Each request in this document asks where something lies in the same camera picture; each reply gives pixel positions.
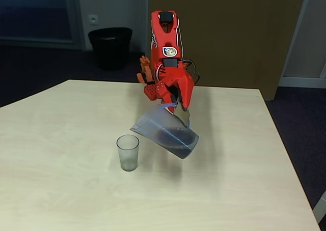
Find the red robot arm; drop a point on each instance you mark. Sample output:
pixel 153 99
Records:
pixel 165 37

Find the clear plastic cup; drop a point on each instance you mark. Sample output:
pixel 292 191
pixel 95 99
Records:
pixel 128 154

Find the black trash bin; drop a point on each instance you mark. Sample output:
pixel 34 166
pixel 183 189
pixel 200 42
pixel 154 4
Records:
pixel 110 47

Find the brown pin board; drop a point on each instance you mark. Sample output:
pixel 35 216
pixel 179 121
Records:
pixel 242 32

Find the grey furniture corner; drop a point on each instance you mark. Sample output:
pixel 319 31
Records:
pixel 321 208

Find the white wall socket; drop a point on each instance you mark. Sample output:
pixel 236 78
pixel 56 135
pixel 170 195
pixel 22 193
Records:
pixel 93 19

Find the grey window frame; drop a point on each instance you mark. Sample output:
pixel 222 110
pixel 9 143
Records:
pixel 74 17

